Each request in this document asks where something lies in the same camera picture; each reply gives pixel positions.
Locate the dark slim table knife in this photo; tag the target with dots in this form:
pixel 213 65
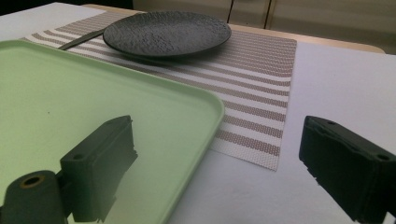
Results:
pixel 81 39

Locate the light green plastic tray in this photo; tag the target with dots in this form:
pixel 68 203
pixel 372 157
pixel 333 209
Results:
pixel 93 87

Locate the brown white striped placemat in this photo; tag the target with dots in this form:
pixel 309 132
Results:
pixel 255 77

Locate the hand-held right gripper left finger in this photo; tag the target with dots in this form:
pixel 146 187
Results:
pixel 93 168

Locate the black textured round plate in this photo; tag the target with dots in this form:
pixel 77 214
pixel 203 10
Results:
pixel 168 34

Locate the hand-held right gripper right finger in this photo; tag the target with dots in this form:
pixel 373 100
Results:
pixel 345 168

